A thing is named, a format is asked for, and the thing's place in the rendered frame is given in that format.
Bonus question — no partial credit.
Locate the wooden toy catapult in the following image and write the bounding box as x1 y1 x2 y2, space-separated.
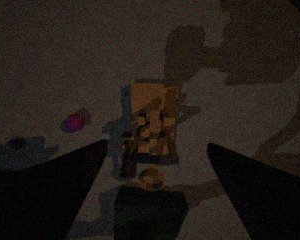
119 83 179 190

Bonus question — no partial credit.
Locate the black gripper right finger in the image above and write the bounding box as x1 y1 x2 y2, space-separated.
207 143 300 240

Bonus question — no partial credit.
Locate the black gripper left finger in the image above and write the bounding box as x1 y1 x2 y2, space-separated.
0 139 108 240

